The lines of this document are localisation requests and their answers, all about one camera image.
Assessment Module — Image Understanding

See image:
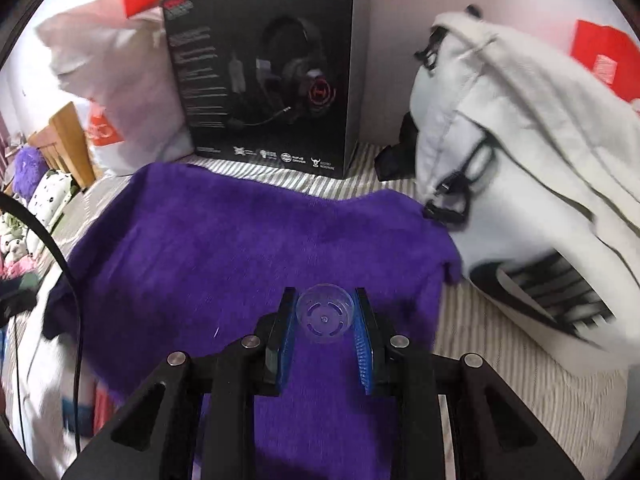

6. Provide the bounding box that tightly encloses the clear plastic cap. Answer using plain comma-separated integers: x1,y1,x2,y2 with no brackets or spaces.
296,284,355,344

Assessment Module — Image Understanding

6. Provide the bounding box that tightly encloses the purple towel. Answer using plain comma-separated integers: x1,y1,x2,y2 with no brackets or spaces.
42,164,461,479

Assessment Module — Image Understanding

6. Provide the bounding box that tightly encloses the white Nike bag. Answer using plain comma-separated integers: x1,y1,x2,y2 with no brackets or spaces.
409,12,639,375

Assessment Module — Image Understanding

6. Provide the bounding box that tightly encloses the black headset box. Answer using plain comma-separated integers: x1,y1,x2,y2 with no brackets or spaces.
162,0,370,179

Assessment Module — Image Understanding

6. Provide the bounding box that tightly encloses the polka dot pillow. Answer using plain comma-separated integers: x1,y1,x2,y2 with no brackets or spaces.
27,170,78,232

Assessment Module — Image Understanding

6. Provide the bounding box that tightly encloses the wooden headboard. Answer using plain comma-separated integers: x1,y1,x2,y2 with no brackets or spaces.
27,102,96,190

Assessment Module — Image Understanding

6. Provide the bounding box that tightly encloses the white Miniso plastic bag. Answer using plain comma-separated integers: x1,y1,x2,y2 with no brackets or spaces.
36,0,193,176

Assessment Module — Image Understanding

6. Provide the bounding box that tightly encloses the purple plush toy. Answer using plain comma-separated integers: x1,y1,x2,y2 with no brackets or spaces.
13,145,49,200

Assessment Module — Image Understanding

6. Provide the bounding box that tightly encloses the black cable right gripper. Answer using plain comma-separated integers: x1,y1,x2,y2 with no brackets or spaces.
0,192,84,456

